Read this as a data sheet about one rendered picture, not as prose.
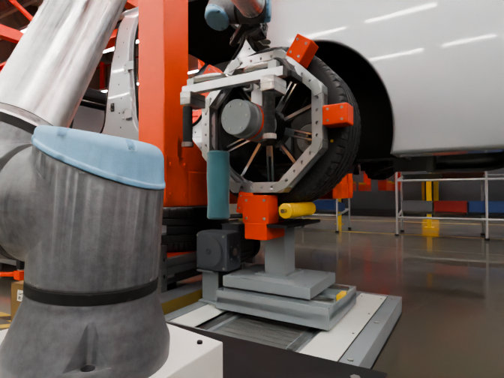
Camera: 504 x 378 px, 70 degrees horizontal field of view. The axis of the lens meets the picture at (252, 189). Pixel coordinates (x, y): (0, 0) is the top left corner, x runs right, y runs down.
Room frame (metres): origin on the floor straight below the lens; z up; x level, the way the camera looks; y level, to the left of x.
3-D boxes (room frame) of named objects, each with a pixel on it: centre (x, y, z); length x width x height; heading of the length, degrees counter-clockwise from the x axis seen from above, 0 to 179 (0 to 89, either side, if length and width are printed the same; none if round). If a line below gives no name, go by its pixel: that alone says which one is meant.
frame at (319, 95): (1.42, -0.03, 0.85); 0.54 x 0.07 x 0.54; 59
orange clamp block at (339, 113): (1.26, -0.30, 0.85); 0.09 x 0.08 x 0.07; 59
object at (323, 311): (1.55, -0.15, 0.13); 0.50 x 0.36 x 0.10; 59
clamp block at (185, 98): (1.33, 0.22, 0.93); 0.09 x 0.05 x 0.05; 149
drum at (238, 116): (1.36, 0.00, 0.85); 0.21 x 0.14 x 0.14; 149
